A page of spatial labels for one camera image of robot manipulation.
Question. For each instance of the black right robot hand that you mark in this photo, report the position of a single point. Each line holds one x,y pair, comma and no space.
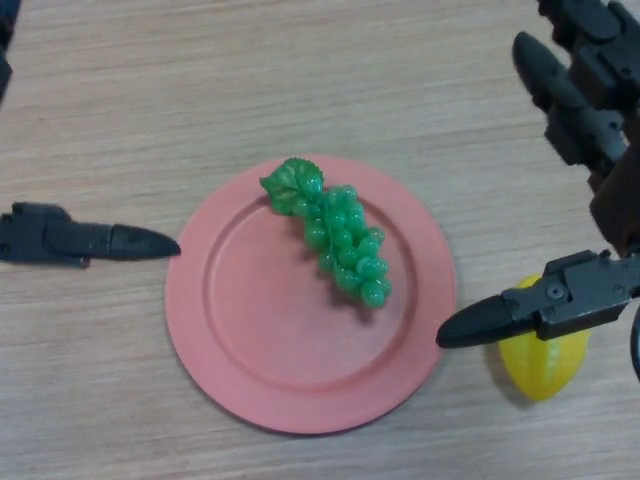
585,295

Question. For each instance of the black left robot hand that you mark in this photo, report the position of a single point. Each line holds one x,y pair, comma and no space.
50,237

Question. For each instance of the green plastic grape bunch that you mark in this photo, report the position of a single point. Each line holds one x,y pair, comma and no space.
345,235

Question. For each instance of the pink round plate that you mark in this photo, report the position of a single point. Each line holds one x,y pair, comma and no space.
280,320

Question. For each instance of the yellow plastic starfruit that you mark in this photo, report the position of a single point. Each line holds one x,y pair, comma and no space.
545,367

